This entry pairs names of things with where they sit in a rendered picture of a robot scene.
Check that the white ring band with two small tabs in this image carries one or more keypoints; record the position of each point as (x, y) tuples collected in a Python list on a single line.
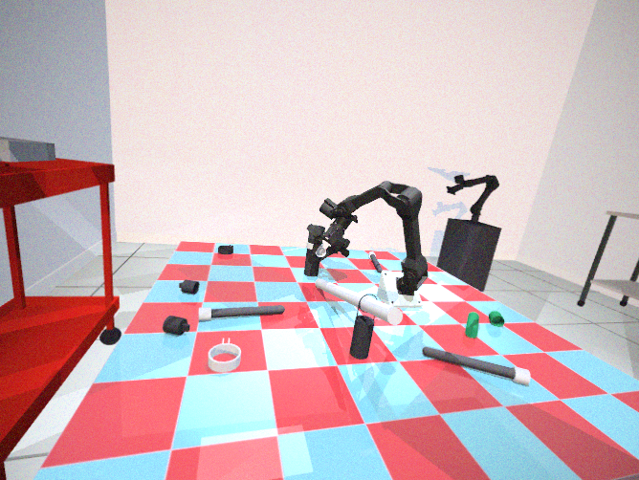
[(224, 366)]

